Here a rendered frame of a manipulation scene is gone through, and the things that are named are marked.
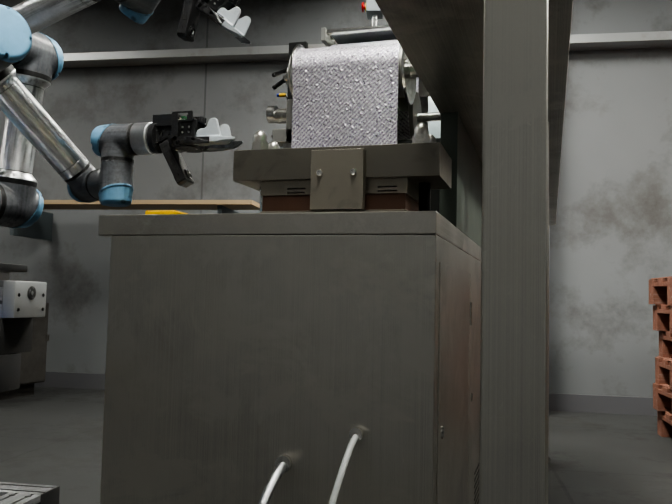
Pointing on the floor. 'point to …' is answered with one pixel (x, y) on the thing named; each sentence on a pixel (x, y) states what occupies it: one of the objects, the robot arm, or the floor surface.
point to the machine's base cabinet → (291, 369)
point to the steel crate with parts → (30, 362)
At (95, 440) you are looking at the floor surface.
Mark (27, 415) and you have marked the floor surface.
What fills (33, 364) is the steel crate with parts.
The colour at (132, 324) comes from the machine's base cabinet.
